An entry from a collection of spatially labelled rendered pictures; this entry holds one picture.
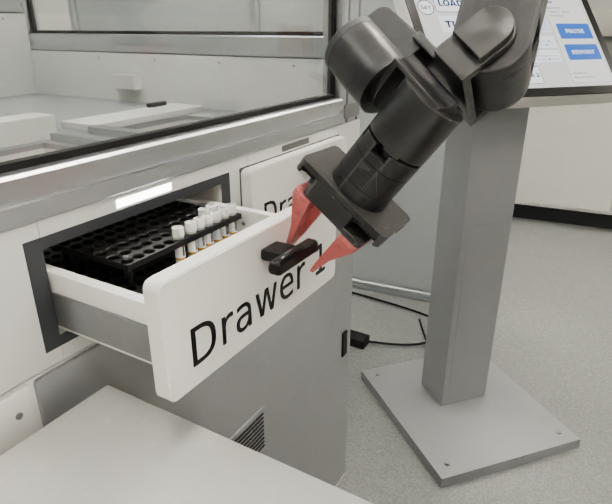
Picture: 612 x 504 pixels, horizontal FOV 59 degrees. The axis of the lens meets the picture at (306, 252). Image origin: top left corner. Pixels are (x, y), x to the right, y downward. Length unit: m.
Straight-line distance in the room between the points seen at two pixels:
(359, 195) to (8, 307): 0.32
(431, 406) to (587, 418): 0.48
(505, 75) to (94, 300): 0.39
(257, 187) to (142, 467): 0.40
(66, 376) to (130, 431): 0.10
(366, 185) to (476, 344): 1.27
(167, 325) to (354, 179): 0.19
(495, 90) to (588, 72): 1.05
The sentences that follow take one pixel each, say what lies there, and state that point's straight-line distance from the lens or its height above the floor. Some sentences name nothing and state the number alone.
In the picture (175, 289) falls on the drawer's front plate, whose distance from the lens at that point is 0.43.
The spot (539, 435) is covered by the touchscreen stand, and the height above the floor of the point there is 0.03.
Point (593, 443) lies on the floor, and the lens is 1.84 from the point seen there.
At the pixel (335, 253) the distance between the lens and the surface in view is 0.49.
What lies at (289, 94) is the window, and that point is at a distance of 0.86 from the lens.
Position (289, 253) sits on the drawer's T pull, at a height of 0.91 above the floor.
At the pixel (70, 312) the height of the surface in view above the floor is 0.86.
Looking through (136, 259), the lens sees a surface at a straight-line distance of 0.54.
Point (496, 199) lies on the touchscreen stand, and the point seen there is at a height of 0.69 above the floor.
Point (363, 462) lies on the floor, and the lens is 1.60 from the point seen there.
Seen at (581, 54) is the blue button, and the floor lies 1.04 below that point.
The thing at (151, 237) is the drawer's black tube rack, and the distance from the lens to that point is 0.59.
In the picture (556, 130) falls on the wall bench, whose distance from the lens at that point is 3.45.
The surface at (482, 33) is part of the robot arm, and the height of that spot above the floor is 1.10.
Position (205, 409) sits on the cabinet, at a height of 0.60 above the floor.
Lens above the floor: 1.11
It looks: 23 degrees down
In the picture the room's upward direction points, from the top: straight up
